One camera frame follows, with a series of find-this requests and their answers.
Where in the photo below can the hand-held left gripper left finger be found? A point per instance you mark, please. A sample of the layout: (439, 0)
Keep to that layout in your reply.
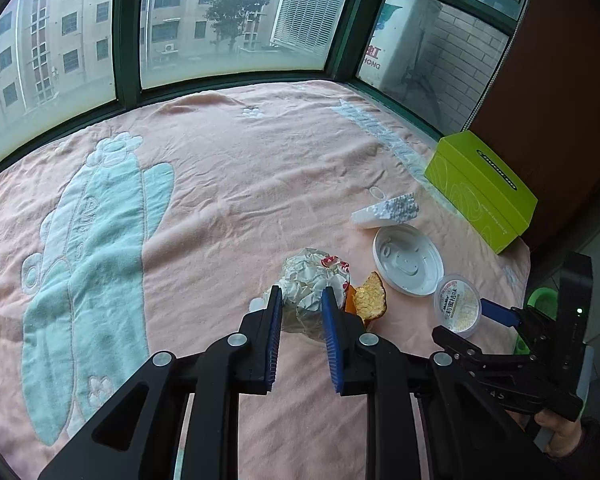
(274, 330)

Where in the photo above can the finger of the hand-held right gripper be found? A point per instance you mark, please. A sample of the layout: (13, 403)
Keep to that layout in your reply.
(497, 312)
(455, 344)

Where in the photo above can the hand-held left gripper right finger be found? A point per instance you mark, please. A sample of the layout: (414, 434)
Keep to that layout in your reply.
(330, 330)

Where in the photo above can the small round plastic cup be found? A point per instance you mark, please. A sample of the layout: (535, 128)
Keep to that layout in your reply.
(457, 305)

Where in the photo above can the green plastic mesh basket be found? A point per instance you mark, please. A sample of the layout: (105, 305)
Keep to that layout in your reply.
(542, 300)

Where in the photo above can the paper wrapper ball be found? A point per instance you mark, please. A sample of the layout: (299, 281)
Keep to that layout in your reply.
(307, 280)

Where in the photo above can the person's right forearm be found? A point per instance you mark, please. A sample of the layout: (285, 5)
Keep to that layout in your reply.
(597, 452)

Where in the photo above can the person's right hand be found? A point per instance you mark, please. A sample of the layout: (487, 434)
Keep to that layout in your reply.
(560, 435)

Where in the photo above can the white round plastic lid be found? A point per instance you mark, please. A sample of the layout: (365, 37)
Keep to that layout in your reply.
(405, 260)

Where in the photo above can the green tissue box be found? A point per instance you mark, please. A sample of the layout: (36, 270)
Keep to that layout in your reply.
(480, 185)

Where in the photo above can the brown wooden cabinet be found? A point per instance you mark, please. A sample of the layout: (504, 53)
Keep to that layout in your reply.
(570, 110)

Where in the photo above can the green window frame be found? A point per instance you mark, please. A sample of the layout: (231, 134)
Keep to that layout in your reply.
(127, 35)

